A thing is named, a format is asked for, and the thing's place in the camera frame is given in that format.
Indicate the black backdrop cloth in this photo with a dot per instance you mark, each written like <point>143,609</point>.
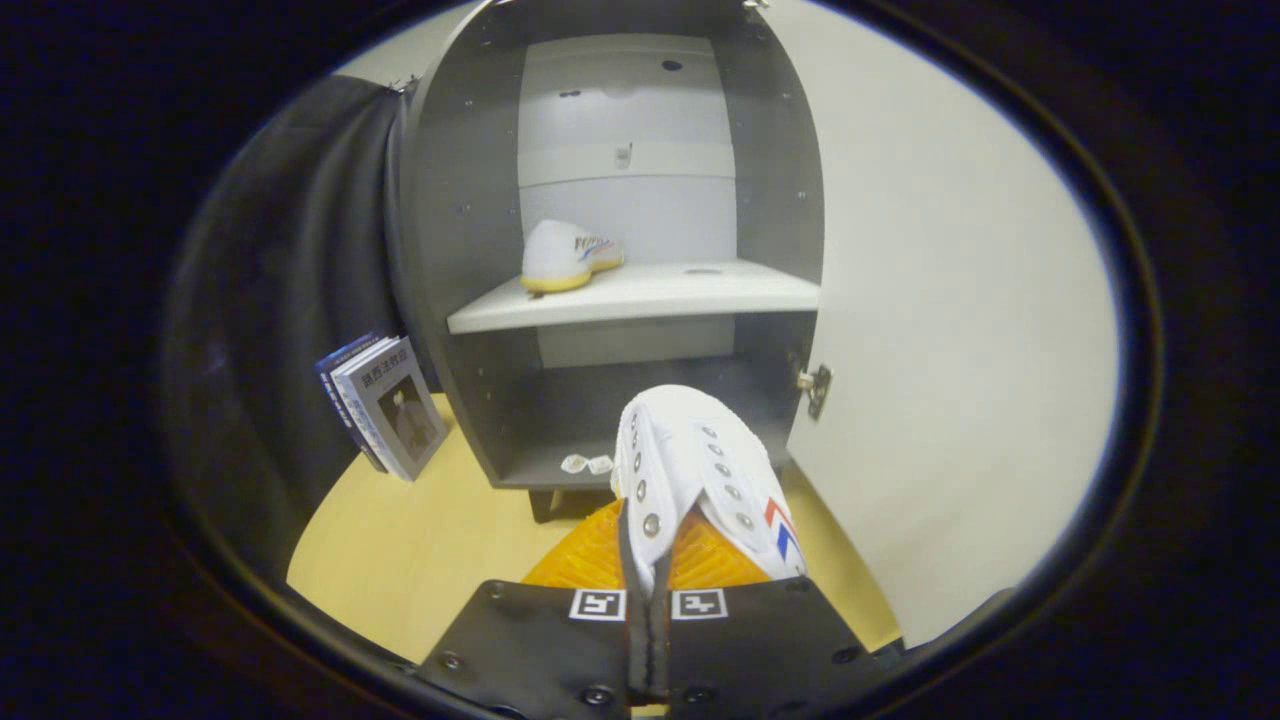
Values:
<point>270,300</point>

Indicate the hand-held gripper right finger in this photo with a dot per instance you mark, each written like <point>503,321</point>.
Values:
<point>760,640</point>

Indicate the metal door hinge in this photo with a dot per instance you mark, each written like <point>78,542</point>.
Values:
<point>816,388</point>

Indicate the white shoe cabinet door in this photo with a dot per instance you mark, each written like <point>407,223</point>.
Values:
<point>950,350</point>

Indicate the small white packet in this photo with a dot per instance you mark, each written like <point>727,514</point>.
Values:
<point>600,464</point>
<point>574,464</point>

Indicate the grey shoe cabinet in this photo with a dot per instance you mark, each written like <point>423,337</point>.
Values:
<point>450,200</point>

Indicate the white canvas shoe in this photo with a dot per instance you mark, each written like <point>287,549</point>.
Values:
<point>555,260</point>
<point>690,450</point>

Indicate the white cabinet shelf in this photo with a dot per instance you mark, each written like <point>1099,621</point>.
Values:
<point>640,295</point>

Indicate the blue cover book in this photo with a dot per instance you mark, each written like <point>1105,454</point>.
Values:
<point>335,390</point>

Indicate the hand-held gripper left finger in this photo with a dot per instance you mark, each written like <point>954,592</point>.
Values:
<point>628,575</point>

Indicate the grey cover book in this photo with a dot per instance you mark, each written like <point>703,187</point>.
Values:
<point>405,415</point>

